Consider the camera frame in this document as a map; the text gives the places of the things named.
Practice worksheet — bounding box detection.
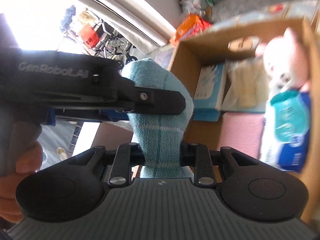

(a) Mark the teal checked towel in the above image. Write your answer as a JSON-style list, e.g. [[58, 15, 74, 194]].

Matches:
[[122, 59, 194, 179]]

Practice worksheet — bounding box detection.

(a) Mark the pink towel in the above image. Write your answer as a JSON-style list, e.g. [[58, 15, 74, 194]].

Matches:
[[217, 112, 264, 159]]

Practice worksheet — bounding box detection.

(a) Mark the light blue tissue box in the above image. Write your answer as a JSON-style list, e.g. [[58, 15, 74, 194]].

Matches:
[[193, 63, 227, 122]]

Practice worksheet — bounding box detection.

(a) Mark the blue white tissue pack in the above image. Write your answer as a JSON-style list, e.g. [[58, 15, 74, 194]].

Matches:
[[259, 89, 311, 173]]

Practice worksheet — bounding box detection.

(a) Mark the pink pig plush toy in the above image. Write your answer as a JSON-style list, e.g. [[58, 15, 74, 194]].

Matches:
[[255, 27, 309, 91]]

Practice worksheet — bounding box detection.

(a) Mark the person's left hand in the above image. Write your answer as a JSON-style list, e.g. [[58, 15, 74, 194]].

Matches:
[[1, 142, 43, 223]]

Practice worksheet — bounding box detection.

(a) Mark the black stroller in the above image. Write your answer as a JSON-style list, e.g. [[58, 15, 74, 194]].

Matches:
[[93, 20, 138, 65]]

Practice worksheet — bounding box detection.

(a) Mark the orange plastic bag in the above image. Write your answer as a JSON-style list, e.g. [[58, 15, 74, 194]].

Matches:
[[169, 14, 211, 46]]

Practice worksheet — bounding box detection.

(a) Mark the white curtain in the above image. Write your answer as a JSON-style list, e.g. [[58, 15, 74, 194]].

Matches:
[[76, 0, 176, 54]]

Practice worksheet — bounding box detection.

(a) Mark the brown cardboard box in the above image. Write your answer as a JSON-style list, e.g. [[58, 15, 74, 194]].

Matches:
[[166, 16, 320, 224]]

